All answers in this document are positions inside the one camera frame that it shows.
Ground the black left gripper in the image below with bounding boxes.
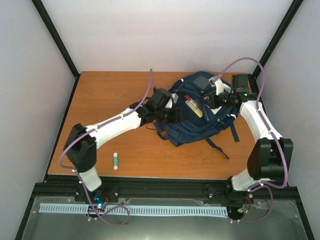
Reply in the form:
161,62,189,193
155,107,187,126

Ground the yellow highlighter pen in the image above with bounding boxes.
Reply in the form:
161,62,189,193
185,100,203,118

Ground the red marker pen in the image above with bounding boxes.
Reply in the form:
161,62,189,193
184,95,198,108

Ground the navy blue student backpack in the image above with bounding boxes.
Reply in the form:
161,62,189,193
153,71,240,153

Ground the white glue stick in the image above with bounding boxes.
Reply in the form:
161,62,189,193
113,152,119,170

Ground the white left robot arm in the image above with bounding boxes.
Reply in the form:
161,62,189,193
62,88,184,202

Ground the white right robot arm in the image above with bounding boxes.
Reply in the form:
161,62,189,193
201,74,293,192

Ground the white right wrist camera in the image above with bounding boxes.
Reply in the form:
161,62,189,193
208,76,224,96

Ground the black right corner frame post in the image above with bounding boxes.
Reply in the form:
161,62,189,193
259,0,304,67

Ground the black corner frame post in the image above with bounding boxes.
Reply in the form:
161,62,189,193
31,0,80,79
259,0,304,67

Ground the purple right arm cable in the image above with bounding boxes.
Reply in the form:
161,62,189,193
214,57,289,224

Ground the black left corner frame post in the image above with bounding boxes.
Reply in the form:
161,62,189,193
31,0,80,79

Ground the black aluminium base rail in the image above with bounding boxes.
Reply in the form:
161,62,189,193
29,174,301,206

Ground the light blue slotted cable duct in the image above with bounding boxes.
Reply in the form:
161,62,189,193
38,203,228,218

